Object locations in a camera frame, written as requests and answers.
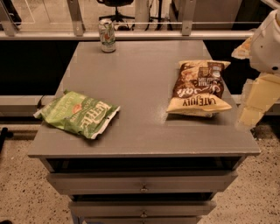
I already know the brown Late July chip bag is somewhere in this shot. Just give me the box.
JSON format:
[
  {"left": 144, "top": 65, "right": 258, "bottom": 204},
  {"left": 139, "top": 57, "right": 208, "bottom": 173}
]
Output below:
[{"left": 166, "top": 60, "right": 232, "bottom": 117}]

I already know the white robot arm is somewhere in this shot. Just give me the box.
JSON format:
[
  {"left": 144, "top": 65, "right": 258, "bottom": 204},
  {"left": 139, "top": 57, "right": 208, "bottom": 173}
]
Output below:
[{"left": 236, "top": 10, "right": 280, "bottom": 130}]

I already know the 7up soda can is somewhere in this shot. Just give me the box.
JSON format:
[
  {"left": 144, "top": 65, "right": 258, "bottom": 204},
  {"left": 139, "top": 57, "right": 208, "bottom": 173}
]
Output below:
[{"left": 99, "top": 18, "right": 116, "bottom": 53}]

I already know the green Kettle chip bag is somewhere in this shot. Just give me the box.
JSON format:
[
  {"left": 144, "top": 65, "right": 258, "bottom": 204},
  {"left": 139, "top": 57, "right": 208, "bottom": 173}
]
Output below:
[{"left": 34, "top": 91, "right": 120, "bottom": 139}]

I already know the grey drawer cabinet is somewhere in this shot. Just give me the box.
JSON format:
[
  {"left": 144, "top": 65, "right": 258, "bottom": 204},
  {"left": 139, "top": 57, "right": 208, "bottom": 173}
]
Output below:
[{"left": 29, "top": 40, "right": 259, "bottom": 224}]

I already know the black office chair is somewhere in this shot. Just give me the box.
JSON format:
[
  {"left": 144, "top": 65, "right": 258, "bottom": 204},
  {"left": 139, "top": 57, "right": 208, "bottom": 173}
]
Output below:
[{"left": 96, "top": 0, "right": 134, "bottom": 22}]

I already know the top grey drawer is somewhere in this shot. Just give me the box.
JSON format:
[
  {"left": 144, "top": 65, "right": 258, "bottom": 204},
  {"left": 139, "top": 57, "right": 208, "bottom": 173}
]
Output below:
[{"left": 47, "top": 171, "right": 237, "bottom": 195}]

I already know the grey drawer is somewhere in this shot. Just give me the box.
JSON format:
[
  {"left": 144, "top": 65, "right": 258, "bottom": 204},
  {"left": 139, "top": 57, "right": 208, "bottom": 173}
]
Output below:
[
  {"left": 47, "top": 171, "right": 237, "bottom": 195},
  {"left": 69, "top": 201, "right": 216, "bottom": 218}
]

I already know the middle grey drawer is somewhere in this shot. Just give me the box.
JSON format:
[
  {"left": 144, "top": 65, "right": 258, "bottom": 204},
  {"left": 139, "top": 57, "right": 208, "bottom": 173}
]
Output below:
[{"left": 69, "top": 201, "right": 216, "bottom": 218}]

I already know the metal window rail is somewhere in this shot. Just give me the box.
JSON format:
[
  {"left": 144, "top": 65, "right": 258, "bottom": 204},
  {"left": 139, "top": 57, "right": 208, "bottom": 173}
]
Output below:
[{"left": 0, "top": 31, "right": 254, "bottom": 41}]

